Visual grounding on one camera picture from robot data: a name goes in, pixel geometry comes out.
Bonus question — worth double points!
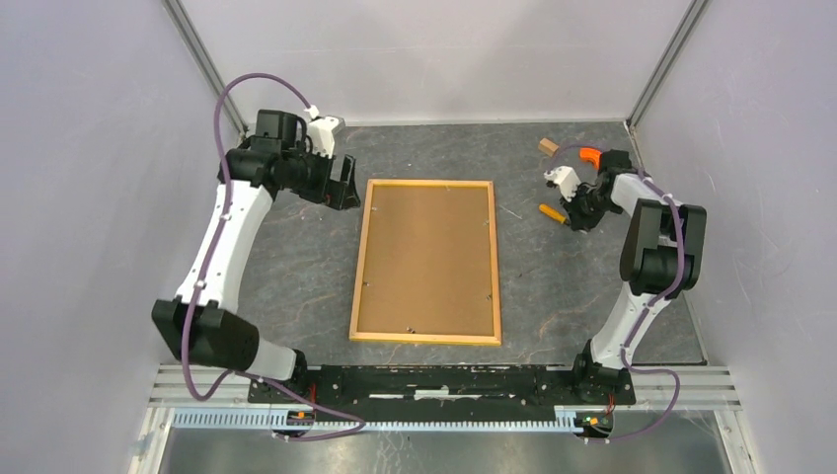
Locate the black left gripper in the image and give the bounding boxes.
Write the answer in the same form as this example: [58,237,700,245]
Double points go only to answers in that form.
[281,142,361,210]

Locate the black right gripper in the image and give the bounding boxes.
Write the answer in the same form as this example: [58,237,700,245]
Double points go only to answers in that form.
[558,182,618,232]

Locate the yellow handled screwdriver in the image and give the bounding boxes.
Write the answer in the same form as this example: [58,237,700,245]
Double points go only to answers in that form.
[538,203,571,226]

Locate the yellow picture frame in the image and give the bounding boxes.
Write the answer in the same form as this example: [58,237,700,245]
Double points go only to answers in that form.
[348,179,502,347]

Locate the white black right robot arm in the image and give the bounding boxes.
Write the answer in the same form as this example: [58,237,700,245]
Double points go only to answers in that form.
[544,149,707,403]

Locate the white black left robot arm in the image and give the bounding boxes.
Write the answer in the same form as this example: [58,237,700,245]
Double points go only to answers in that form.
[151,109,360,403]

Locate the orange curved plastic piece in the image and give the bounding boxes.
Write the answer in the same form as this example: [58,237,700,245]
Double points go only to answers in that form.
[579,147,602,170]

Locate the small wooden block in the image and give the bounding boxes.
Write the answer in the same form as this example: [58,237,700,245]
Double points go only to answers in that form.
[538,137,560,157]

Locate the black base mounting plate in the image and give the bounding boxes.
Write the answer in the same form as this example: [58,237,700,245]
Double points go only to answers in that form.
[288,364,637,423]

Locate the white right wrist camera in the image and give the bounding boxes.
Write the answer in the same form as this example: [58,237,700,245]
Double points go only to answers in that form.
[544,166,581,202]

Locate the aluminium rail frame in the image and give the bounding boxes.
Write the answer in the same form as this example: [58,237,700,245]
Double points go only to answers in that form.
[130,0,753,474]

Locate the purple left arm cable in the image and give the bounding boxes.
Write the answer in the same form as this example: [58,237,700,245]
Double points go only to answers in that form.
[180,73,367,443]

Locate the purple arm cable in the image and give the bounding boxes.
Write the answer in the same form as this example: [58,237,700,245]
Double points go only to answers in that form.
[556,143,688,446]
[180,73,367,443]

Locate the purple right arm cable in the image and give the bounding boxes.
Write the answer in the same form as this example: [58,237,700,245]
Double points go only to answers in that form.
[556,143,688,446]

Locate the blue slotted cable duct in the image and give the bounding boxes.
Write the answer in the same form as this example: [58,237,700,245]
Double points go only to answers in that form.
[172,408,582,435]

